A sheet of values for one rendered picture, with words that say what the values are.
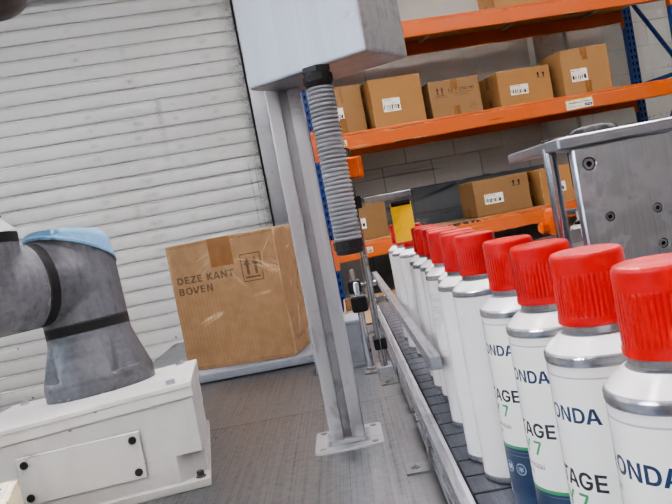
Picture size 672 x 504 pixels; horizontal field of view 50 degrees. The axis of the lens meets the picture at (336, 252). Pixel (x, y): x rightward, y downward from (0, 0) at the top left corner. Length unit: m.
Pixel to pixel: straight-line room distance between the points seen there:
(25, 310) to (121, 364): 0.15
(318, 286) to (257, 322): 0.60
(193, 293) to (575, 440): 1.25
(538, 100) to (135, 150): 2.82
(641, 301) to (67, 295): 0.85
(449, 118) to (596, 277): 4.54
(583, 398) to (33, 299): 0.78
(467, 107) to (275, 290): 3.67
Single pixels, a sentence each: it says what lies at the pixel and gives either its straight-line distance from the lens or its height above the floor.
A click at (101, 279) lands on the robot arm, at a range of 1.05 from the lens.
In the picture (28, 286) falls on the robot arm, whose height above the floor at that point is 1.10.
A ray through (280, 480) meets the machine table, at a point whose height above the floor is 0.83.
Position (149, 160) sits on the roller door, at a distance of 5.28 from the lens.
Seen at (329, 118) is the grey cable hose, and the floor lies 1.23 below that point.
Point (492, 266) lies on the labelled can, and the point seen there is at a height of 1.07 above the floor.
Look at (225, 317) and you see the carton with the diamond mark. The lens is 1.53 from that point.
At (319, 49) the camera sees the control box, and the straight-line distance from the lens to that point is 0.83.
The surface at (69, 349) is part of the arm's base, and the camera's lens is 1.04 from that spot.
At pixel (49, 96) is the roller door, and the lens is 5.43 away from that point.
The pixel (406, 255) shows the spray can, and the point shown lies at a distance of 1.10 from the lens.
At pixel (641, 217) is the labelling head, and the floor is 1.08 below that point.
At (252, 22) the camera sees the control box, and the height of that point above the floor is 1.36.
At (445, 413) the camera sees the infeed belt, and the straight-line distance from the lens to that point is 0.84.
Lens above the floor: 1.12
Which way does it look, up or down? 3 degrees down
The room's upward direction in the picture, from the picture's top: 11 degrees counter-clockwise
